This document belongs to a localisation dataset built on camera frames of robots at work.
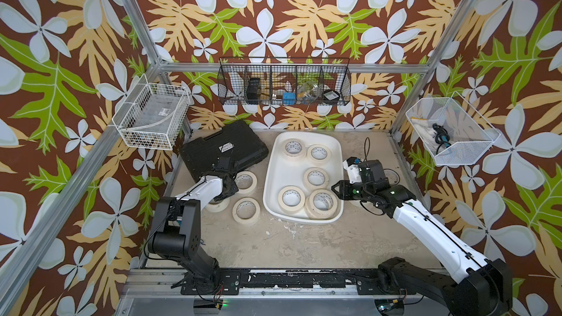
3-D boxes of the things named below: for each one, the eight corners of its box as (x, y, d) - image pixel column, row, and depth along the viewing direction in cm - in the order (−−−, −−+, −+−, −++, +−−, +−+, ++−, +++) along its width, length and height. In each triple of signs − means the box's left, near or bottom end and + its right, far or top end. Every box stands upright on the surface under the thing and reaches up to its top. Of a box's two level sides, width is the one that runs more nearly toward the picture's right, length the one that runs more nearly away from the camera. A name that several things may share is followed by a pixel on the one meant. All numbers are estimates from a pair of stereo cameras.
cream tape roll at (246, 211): (231, 225, 88) (230, 223, 86) (235, 200, 96) (234, 197, 93) (259, 225, 88) (259, 223, 86) (261, 200, 96) (260, 197, 93)
